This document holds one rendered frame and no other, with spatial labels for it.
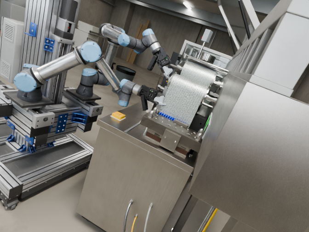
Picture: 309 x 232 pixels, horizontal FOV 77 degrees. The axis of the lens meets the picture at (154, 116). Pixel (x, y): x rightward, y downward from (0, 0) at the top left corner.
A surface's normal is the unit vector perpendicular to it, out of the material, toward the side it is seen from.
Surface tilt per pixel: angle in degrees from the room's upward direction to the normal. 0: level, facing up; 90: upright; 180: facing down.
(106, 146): 90
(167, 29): 90
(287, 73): 90
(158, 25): 90
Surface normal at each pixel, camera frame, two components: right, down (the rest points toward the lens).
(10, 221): 0.34, -0.88
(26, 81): 0.18, 0.49
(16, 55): 0.82, 0.45
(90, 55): 0.41, 0.37
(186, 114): -0.32, 0.22
